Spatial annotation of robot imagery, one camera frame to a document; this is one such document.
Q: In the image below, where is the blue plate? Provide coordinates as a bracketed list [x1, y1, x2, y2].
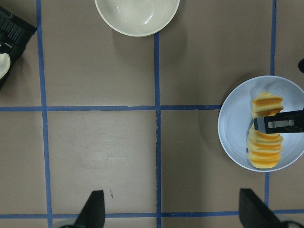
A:
[218, 76, 304, 172]

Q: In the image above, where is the white bowl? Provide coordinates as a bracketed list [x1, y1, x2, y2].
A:
[95, 0, 180, 38]

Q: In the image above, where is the black plate rack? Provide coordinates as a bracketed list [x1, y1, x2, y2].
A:
[0, 7, 37, 86]

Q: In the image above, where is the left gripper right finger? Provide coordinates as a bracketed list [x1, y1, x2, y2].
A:
[238, 189, 284, 228]

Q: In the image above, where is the sliced yellow bread loaf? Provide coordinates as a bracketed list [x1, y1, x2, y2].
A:
[247, 91, 284, 169]

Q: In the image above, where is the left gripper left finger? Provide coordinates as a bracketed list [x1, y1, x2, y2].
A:
[73, 190, 105, 228]

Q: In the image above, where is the cream plate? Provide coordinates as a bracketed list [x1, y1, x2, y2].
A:
[0, 53, 10, 79]

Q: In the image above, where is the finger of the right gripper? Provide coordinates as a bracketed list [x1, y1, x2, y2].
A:
[298, 58, 304, 73]
[253, 110, 304, 133]

